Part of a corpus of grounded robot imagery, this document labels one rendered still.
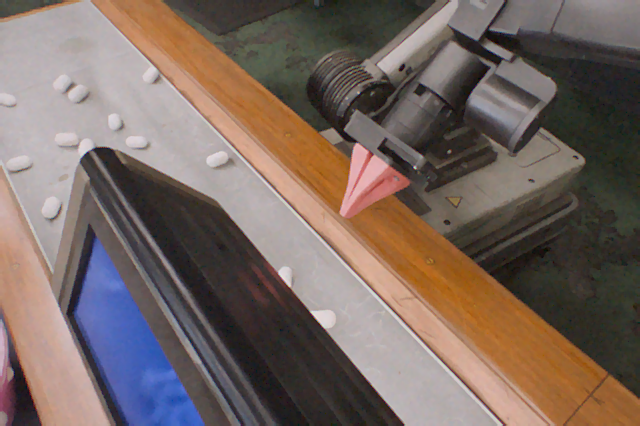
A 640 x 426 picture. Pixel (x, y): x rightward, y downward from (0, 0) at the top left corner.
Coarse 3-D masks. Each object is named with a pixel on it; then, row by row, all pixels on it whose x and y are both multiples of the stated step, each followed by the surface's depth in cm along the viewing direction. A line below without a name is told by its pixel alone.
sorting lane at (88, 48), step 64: (0, 64) 87; (64, 64) 88; (128, 64) 88; (0, 128) 75; (64, 128) 75; (128, 128) 75; (192, 128) 75; (64, 192) 66; (256, 192) 66; (320, 256) 58; (384, 320) 52; (384, 384) 47; (448, 384) 48
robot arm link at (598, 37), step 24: (528, 0) 39; (552, 0) 38; (576, 0) 37; (600, 0) 37; (624, 0) 36; (504, 24) 40; (528, 24) 39; (552, 24) 38; (576, 24) 37; (600, 24) 37; (624, 24) 36; (504, 48) 45; (528, 48) 42; (552, 48) 40; (576, 48) 39; (600, 48) 37; (624, 48) 36
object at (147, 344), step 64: (128, 192) 15; (192, 192) 20; (64, 256) 17; (128, 256) 14; (192, 256) 14; (256, 256) 18; (64, 320) 18; (128, 320) 14; (192, 320) 12; (256, 320) 13; (128, 384) 15; (192, 384) 12; (256, 384) 11; (320, 384) 12
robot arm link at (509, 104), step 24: (480, 0) 40; (504, 0) 39; (456, 24) 41; (480, 24) 40; (480, 48) 43; (504, 72) 41; (528, 72) 40; (480, 96) 41; (504, 96) 40; (528, 96) 40; (552, 96) 39; (480, 120) 42; (504, 120) 40; (528, 120) 39; (504, 144) 42
